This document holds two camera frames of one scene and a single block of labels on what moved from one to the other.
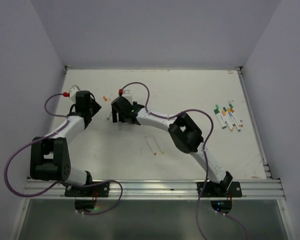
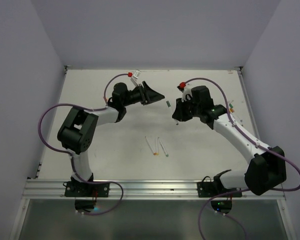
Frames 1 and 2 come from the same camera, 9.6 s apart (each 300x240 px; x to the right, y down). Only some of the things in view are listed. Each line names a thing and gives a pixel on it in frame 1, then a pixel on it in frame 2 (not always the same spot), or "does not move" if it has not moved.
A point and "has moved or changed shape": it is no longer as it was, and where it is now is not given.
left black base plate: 99,190 does not move
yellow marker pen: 162,152 has moved or changed shape
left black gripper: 96,107 to 152,95
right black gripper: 115,113 to 179,113
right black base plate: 213,189 does not move
